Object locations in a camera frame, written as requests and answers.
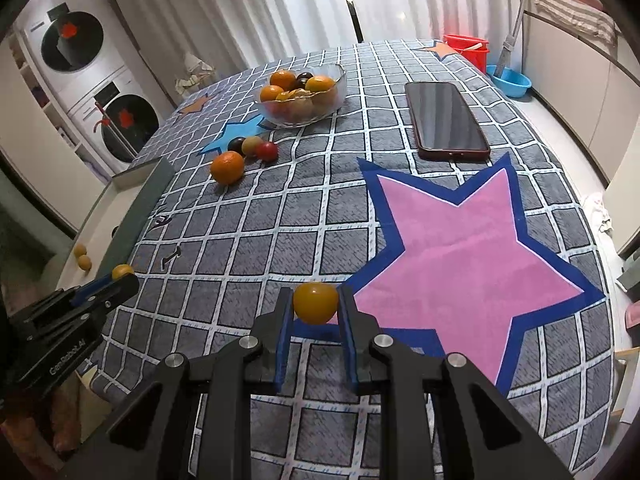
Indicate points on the white tumble dryer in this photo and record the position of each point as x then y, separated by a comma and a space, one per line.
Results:
75, 50

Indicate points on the white tray with green rim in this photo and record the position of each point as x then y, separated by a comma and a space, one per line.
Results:
135, 210

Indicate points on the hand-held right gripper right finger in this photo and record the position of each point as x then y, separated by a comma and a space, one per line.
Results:
349, 340

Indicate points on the red tomato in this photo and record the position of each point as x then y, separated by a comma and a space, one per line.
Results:
267, 151

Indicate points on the glass bowl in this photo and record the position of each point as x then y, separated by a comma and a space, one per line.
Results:
330, 105

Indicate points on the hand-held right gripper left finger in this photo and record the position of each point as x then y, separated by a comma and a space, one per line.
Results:
284, 340

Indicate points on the white rag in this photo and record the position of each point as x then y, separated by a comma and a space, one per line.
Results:
599, 212

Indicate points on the small tan plum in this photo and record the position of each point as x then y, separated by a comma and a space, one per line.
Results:
251, 146

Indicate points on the black pole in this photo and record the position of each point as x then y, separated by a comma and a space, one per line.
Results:
352, 5

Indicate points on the small dark plum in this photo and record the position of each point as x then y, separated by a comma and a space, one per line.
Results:
303, 79

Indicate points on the white washing machine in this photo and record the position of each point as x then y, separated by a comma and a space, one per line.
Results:
130, 125

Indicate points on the large yellow tomato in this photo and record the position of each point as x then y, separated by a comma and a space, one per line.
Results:
320, 84

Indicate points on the striped towel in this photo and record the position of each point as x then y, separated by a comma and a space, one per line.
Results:
575, 15

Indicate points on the large orange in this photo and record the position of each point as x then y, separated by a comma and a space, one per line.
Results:
227, 166

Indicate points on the green yellow plum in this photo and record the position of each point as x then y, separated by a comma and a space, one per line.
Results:
80, 249
84, 262

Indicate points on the small mandarin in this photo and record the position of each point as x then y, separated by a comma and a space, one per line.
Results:
282, 79
272, 92

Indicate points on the black smartphone with red case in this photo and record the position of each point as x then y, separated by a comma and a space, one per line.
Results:
445, 120

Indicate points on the white curtain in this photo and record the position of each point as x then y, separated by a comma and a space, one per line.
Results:
225, 10

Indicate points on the yellow cherry tomato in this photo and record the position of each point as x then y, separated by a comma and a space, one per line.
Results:
315, 302
122, 270

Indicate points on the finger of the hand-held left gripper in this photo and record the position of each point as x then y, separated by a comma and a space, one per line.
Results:
92, 289
115, 295

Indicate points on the white cabinet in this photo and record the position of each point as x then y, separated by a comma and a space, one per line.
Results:
575, 100

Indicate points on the red bucket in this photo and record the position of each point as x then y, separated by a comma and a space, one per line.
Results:
465, 50

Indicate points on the grey mop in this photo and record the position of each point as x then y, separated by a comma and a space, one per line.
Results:
512, 30

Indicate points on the blue basin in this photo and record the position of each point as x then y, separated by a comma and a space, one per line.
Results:
512, 82

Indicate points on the metal stand with white cloths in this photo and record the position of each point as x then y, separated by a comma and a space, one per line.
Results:
195, 72

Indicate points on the small black twig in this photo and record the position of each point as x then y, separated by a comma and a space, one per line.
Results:
162, 220
170, 257

